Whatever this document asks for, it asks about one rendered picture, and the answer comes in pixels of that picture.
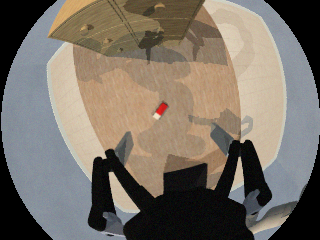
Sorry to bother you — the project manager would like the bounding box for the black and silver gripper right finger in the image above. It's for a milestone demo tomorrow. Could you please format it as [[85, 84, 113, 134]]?
[[200, 122, 272, 223]]

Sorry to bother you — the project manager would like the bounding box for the wooden drawer front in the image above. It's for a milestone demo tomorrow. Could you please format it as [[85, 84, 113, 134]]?
[[114, 0, 200, 21], [97, 39, 140, 56], [52, 0, 123, 43], [78, 23, 134, 50], [138, 35, 182, 48], [129, 18, 190, 38]]

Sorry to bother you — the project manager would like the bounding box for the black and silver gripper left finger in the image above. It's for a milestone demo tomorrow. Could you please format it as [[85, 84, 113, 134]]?
[[88, 131, 178, 237]]

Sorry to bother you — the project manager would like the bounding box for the small wooden chest of drawers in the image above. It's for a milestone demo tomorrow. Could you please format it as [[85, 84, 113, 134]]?
[[47, 0, 205, 57]]

